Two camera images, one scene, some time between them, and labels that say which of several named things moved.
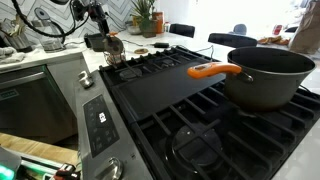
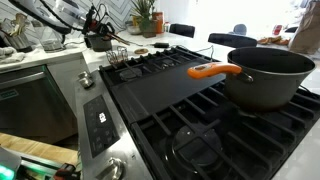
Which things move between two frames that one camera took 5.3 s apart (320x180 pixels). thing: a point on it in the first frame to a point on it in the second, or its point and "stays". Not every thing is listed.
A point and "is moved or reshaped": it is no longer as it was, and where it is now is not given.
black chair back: [237, 40] stays
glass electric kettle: [49, 32] stays
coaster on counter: [141, 51] stays
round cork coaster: [115, 45] is moved or reshaped
